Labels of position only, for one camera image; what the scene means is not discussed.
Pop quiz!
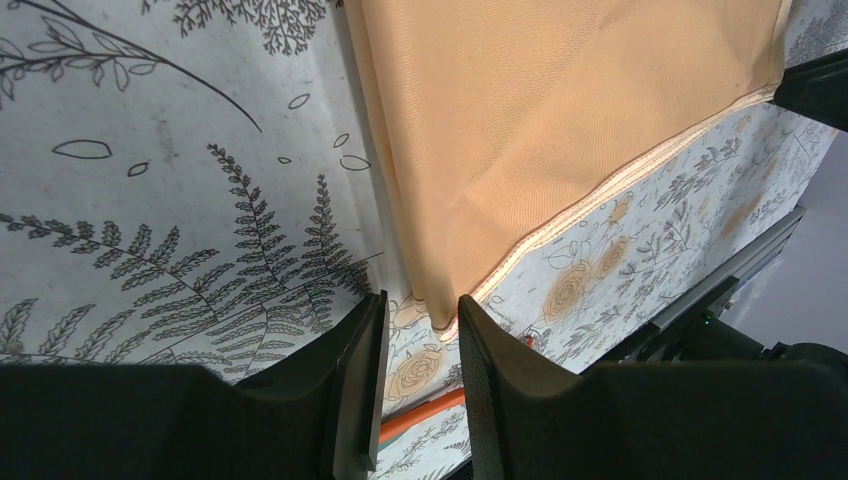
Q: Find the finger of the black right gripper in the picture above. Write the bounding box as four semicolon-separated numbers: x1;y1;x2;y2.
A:
772;50;848;132

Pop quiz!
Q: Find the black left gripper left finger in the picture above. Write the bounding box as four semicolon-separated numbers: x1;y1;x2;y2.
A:
1;292;388;479

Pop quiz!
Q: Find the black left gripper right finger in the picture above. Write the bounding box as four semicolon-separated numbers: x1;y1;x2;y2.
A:
458;295;847;479

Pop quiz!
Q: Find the orange cloth napkin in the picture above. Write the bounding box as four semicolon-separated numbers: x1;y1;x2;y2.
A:
345;1;791;330

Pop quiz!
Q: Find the orange plastic fork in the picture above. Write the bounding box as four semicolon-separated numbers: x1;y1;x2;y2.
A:
378;387;465;445

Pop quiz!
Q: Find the floral patterned tablecloth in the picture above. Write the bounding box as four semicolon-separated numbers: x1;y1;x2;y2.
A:
1;1;847;479

